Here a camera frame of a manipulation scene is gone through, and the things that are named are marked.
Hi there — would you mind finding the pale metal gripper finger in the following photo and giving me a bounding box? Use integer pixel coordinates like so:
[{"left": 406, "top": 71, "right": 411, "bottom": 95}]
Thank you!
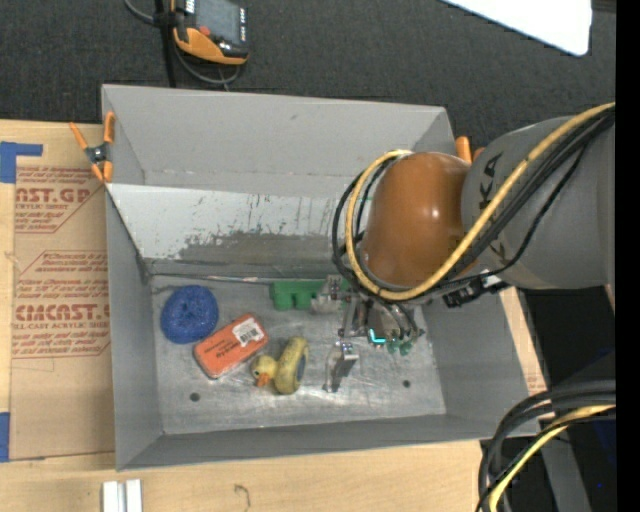
[
  {"left": 310, "top": 274, "right": 352, "bottom": 315},
  {"left": 322, "top": 340, "right": 361, "bottom": 394}
]

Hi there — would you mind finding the green toy block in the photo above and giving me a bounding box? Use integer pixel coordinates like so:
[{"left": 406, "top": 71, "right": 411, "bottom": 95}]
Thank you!
[{"left": 268, "top": 278, "right": 351, "bottom": 312}]

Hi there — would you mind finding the yellow toy duck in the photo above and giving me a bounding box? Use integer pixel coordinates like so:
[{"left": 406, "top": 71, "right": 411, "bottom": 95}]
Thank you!
[{"left": 249, "top": 335, "right": 310, "bottom": 396}]

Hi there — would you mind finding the orange wrapped sponge with barcode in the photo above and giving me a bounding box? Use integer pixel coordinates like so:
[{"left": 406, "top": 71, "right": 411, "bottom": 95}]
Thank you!
[{"left": 192, "top": 312, "right": 271, "bottom": 380}]

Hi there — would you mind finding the blue round sponge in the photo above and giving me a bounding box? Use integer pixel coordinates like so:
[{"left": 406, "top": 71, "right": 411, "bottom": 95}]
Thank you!
[{"left": 159, "top": 284, "right": 220, "bottom": 345}]

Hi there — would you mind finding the grey metal bin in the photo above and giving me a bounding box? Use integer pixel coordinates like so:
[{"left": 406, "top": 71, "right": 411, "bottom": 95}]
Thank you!
[{"left": 99, "top": 83, "right": 544, "bottom": 472}]

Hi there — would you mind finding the brown cardboard board, red print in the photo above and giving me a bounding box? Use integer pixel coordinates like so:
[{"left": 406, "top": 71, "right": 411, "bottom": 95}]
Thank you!
[{"left": 0, "top": 118, "right": 554, "bottom": 464}]

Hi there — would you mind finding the black cylinder on white bracket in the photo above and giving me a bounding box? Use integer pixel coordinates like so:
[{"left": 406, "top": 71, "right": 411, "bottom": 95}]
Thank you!
[{"left": 441, "top": 276, "right": 510, "bottom": 310}]

